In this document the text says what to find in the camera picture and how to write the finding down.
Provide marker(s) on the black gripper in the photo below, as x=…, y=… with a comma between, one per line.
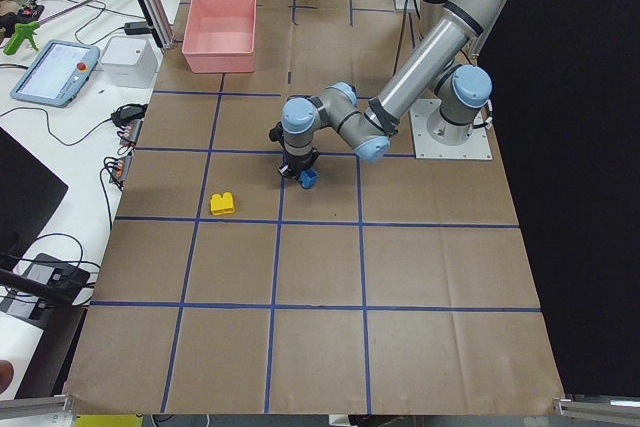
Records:
x=300, y=161

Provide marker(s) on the blue toy block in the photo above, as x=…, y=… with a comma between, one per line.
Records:
x=308, y=178

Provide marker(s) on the yellow toy block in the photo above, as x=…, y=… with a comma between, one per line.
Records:
x=222, y=203

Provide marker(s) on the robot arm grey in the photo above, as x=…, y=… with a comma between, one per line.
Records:
x=368, y=132

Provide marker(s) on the pink plastic box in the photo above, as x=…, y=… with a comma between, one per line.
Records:
x=220, y=36

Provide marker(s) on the white square box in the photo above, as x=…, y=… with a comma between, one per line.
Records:
x=129, y=62

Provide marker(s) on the black power adapter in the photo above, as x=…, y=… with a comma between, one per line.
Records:
x=136, y=28

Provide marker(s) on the teach pendant tablet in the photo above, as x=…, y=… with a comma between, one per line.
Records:
x=58, y=73

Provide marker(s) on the black laptop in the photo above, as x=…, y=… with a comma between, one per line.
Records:
x=30, y=194

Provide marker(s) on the green plastic clamp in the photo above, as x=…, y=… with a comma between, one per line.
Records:
x=22, y=32

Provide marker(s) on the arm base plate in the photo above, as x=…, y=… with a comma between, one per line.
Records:
x=436, y=139

